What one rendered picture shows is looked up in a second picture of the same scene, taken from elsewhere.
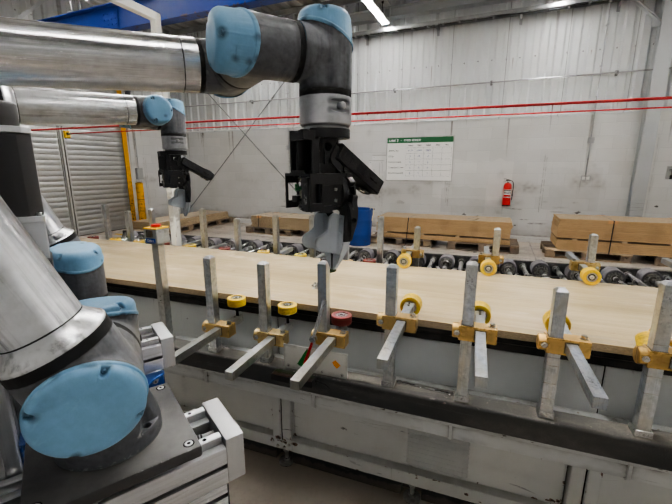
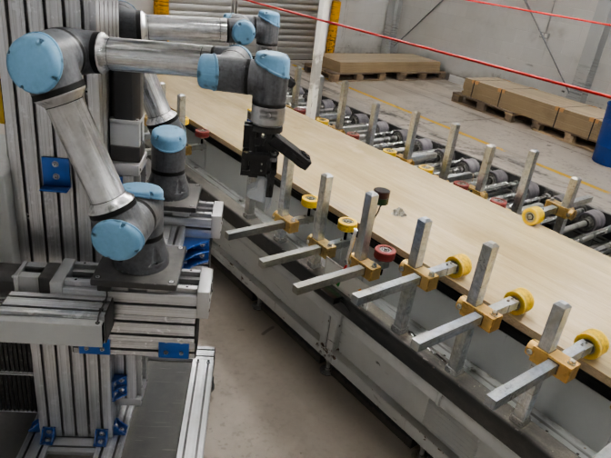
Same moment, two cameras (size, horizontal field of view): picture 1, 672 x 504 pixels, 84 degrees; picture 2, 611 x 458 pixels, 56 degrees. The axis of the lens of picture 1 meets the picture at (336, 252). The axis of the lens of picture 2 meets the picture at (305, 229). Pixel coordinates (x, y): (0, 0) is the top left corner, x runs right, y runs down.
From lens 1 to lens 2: 0.93 m
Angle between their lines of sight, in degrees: 31
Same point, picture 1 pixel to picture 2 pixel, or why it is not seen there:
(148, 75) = (180, 72)
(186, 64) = not seen: hidden behind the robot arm
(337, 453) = (365, 383)
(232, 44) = (203, 80)
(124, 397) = (128, 240)
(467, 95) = not seen: outside the picture
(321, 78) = (257, 97)
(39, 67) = (129, 66)
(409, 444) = (428, 405)
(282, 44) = (232, 80)
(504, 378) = not seen: hidden behind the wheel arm
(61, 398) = (105, 231)
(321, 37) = (258, 75)
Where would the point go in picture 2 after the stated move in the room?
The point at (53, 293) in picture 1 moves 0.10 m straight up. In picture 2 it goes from (111, 184) to (110, 144)
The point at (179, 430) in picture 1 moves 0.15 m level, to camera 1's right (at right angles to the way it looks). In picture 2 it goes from (172, 273) to (214, 294)
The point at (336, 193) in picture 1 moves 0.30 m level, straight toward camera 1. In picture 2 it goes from (262, 166) to (165, 203)
